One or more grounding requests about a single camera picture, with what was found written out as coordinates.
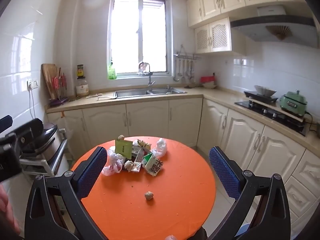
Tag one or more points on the grey wok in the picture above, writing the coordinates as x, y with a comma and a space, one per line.
265, 90

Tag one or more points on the purple utensil rack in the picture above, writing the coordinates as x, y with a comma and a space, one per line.
58, 101

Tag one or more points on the person's left hand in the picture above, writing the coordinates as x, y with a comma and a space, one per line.
8, 210

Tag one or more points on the green white drink carton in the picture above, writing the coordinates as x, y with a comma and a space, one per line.
153, 165

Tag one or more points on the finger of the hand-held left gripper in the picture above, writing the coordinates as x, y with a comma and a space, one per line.
27, 128
6, 122

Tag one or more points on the hanging metal ladle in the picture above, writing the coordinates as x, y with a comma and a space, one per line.
176, 76

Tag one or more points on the cream lower kitchen cabinets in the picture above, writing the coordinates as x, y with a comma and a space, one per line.
150, 120

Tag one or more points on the gold crumpled wrapper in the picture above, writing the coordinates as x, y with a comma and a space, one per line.
143, 144

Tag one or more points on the wooden cutting boards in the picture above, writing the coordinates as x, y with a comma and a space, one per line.
49, 80

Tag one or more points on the white crumpled plastic bag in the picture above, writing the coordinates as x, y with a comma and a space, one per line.
160, 147

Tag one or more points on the metal utensil rail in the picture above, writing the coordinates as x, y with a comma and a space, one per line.
187, 55

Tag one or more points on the kitchen window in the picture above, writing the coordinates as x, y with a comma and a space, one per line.
140, 35

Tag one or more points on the beige crumpled paper ball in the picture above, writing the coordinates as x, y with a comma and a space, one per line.
128, 165

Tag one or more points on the metal sink faucet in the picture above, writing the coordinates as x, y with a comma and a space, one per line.
149, 76

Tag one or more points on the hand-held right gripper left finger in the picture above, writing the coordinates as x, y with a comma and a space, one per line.
91, 172

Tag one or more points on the black gas stove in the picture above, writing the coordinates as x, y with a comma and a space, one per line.
268, 115

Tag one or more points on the stainless steel container dark lid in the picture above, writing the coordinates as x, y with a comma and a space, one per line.
53, 142

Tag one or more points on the green sachet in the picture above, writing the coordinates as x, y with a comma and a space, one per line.
123, 148

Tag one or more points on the grey range hood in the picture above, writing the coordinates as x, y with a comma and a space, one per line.
250, 27

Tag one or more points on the person's leg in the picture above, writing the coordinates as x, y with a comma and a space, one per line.
200, 233

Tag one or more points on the green electric cooking pot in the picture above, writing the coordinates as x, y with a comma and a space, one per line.
293, 103

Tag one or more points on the white red wrapper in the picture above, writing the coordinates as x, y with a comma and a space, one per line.
138, 155

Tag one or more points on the hanging metal spoon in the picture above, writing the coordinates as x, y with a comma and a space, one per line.
192, 75

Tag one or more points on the small crumpled paper ball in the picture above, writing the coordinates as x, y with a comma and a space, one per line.
121, 137

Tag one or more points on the light blue plastic bucket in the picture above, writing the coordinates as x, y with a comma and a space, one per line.
243, 230

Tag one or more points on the wooden board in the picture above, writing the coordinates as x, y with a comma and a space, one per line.
277, 111

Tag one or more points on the dark bottle yellow label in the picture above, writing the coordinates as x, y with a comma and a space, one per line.
80, 71

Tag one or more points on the green plastic bottle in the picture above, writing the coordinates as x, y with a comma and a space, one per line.
111, 71

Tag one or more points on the white wall socket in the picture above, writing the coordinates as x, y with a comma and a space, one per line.
32, 83

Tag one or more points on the hanging metal spatula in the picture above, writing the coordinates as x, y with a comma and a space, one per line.
183, 72

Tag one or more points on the black induction cooker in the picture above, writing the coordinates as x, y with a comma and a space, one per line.
260, 97

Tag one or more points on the brown crumpled paper ball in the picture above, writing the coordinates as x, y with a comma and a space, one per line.
149, 195

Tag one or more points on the small pale snack wrapper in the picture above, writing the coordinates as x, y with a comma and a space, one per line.
136, 167

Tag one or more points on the stainless steel sink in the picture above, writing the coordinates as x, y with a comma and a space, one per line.
150, 92

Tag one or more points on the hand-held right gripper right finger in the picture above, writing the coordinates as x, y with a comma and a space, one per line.
223, 172

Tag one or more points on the cream lattice door cabinet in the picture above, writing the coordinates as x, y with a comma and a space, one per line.
217, 36

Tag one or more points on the orange round table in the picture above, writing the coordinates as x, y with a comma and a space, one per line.
125, 205

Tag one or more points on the beige kitchen countertop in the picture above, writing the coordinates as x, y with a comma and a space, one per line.
225, 95

